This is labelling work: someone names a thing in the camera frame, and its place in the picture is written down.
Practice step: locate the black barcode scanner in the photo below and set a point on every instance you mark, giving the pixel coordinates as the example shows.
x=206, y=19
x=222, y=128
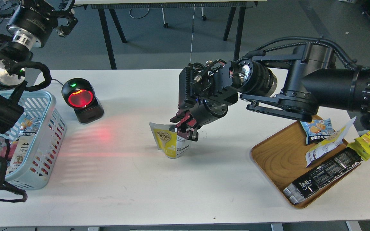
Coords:
x=79, y=94

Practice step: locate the blue snack bag in basket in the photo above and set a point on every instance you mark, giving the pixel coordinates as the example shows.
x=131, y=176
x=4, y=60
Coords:
x=29, y=126

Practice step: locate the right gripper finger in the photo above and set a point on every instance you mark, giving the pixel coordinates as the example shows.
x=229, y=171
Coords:
x=180, y=121
x=187, y=132

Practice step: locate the wooden tray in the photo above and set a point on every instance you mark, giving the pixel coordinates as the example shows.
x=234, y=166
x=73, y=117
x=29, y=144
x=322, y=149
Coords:
x=282, y=159

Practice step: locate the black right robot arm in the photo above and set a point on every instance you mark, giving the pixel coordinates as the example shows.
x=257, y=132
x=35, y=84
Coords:
x=288, y=77

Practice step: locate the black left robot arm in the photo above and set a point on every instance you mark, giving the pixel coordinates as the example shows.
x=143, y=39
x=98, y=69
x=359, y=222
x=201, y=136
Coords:
x=18, y=74

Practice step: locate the white snack pack in basket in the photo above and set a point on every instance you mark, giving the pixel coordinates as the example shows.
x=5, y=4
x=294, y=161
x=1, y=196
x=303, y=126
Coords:
x=21, y=151

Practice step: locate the light blue plastic basket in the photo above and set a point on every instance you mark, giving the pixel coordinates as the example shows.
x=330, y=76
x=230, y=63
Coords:
x=38, y=162

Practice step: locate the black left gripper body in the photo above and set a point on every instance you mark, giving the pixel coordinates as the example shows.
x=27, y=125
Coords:
x=30, y=17

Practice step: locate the long black snack package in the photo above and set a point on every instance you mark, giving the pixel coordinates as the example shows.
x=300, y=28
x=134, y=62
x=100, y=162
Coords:
x=321, y=176

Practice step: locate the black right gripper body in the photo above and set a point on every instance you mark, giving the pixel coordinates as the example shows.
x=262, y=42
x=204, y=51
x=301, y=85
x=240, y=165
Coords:
x=207, y=90

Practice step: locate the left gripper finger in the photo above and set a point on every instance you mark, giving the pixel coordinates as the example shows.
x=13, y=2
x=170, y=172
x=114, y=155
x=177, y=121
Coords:
x=61, y=6
x=66, y=29

